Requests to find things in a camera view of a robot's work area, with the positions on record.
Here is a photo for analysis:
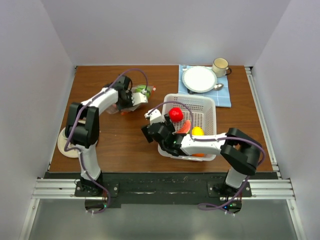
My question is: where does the fake green watermelon ball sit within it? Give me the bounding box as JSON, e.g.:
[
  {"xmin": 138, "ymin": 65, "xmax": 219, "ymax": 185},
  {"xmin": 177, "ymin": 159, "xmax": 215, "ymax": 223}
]
[{"xmin": 132, "ymin": 84, "xmax": 154, "ymax": 98}]

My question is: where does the fake watermelon slice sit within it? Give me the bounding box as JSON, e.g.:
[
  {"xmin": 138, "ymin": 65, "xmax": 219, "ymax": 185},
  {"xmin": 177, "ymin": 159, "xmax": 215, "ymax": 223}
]
[{"xmin": 176, "ymin": 119, "xmax": 191, "ymax": 134}]

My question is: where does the white perforated plastic basket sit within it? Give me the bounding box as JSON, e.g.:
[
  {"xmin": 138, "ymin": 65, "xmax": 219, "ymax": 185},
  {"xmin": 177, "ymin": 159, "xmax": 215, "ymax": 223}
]
[{"xmin": 145, "ymin": 93, "xmax": 220, "ymax": 161}]

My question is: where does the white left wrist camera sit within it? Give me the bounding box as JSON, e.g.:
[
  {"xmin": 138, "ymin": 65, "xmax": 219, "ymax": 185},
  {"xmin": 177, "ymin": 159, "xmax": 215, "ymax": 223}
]
[{"xmin": 131, "ymin": 92, "xmax": 148, "ymax": 106}]

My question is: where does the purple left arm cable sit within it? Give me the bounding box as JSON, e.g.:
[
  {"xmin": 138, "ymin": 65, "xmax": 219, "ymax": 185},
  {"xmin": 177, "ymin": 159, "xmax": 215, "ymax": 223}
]
[{"xmin": 63, "ymin": 68, "xmax": 151, "ymax": 208}]

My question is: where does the clear orange zip top bag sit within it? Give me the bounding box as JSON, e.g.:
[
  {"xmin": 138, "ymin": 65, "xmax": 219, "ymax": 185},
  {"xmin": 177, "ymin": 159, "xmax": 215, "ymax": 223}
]
[{"xmin": 105, "ymin": 84, "xmax": 156, "ymax": 115}]

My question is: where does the fake red apple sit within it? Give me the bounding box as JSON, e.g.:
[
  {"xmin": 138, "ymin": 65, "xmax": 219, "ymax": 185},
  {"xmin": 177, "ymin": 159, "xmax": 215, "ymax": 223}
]
[{"xmin": 168, "ymin": 107, "xmax": 184, "ymax": 123}]

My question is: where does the cream enamel mug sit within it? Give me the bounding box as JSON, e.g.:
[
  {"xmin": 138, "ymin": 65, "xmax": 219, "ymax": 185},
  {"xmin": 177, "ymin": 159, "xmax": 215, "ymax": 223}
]
[{"xmin": 212, "ymin": 57, "xmax": 232, "ymax": 78}]

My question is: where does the white round plate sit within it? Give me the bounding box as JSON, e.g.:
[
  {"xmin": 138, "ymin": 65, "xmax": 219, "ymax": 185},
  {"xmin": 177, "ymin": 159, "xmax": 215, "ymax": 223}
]
[{"xmin": 182, "ymin": 66, "xmax": 218, "ymax": 93}]

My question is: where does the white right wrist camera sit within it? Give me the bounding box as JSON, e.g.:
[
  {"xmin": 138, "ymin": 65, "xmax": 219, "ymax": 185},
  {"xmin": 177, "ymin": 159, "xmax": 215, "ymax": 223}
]
[{"xmin": 144, "ymin": 109, "xmax": 164, "ymax": 125}]

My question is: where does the blue beige round plate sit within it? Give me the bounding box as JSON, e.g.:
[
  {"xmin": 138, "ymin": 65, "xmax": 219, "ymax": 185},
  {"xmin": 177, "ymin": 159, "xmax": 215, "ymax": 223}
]
[{"xmin": 57, "ymin": 126, "xmax": 81, "ymax": 160}]

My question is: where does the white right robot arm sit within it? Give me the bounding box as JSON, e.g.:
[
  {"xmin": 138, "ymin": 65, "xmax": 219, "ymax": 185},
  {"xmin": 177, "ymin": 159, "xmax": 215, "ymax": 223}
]
[{"xmin": 141, "ymin": 110, "xmax": 264, "ymax": 197}]

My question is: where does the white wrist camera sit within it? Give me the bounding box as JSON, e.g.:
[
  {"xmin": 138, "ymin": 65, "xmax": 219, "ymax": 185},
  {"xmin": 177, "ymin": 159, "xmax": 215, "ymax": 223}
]
[
  {"xmin": 144, "ymin": 109, "xmax": 164, "ymax": 125},
  {"xmin": 131, "ymin": 92, "xmax": 148, "ymax": 106}
]

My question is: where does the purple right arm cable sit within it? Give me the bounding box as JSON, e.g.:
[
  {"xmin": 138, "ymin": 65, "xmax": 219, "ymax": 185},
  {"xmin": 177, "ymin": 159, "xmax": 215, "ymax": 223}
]
[{"xmin": 146, "ymin": 101, "xmax": 266, "ymax": 212}]

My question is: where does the blue checked cloth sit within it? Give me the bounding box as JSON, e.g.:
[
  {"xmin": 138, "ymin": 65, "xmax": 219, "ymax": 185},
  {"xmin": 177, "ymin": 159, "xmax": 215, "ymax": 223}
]
[{"xmin": 178, "ymin": 64, "xmax": 232, "ymax": 108}]

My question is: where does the fake yellow lemon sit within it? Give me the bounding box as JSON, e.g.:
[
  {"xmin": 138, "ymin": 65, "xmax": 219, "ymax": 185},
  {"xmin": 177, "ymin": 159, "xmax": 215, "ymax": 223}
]
[{"xmin": 191, "ymin": 126, "xmax": 205, "ymax": 136}]

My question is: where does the metal spoon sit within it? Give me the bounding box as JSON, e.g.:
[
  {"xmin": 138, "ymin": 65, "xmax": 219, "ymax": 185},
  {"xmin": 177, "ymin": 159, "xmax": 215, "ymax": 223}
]
[{"xmin": 213, "ymin": 83, "xmax": 224, "ymax": 91}]

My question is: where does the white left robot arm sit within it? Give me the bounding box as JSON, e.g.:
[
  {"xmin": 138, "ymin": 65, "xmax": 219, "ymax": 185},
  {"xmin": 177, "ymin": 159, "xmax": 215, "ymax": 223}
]
[{"xmin": 64, "ymin": 75, "xmax": 136, "ymax": 196}]

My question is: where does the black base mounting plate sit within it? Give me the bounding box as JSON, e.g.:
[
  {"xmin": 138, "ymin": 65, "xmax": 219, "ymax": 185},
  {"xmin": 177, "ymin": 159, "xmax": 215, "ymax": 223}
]
[{"xmin": 67, "ymin": 171, "xmax": 279, "ymax": 213}]

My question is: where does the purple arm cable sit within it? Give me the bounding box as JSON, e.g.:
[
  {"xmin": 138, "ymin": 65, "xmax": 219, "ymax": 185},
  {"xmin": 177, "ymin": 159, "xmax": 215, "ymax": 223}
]
[
  {"xmin": 146, "ymin": 101, "xmax": 266, "ymax": 212},
  {"xmin": 63, "ymin": 68, "xmax": 151, "ymax": 208}
]

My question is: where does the fake orange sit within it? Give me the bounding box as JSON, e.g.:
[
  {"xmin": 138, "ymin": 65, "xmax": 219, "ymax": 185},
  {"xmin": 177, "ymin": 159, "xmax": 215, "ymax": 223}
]
[{"xmin": 192, "ymin": 153, "xmax": 206, "ymax": 158}]

